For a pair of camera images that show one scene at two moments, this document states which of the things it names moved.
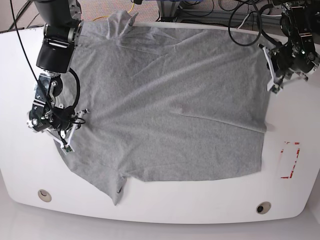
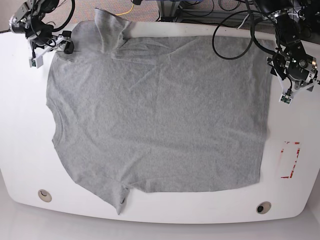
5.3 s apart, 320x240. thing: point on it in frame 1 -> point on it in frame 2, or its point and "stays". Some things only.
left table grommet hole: x=44 y=195 stays
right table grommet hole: x=263 y=207 stays
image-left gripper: x=65 y=122 -> x=58 y=44
